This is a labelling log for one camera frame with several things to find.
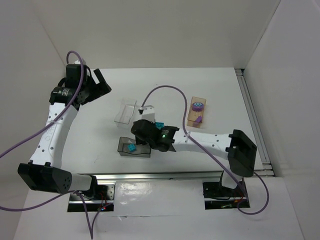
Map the teal long lego brick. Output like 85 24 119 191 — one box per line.
155 122 165 130

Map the small teal lego brick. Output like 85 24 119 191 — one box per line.
127 143 137 153

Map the grey plastic container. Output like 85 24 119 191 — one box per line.
117 137 151 158

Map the clear plastic container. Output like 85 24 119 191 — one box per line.
114 98 138 129

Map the purple lego brick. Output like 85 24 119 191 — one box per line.
193 115 203 125

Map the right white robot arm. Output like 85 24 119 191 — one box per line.
130 105 257 189

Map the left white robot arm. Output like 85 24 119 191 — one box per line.
17 64 112 199

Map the orange tinted plastic container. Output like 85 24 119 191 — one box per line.
187 96 207 129

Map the aluminium rail front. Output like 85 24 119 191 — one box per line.
90 171 222 184

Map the aluminium rail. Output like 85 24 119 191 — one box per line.
234 68 275 177
90 171 222 184

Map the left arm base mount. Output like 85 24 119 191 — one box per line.
67 183 116 213

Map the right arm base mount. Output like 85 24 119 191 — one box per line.
202 181 250 210

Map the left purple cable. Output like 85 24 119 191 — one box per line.
0 50 111 240

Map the purple cable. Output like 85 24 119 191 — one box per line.
139 85 270 215
0 50 111 240

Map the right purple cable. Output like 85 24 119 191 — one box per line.
139 85 270 215

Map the aluminium rail right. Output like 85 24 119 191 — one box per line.
234 68 275 177

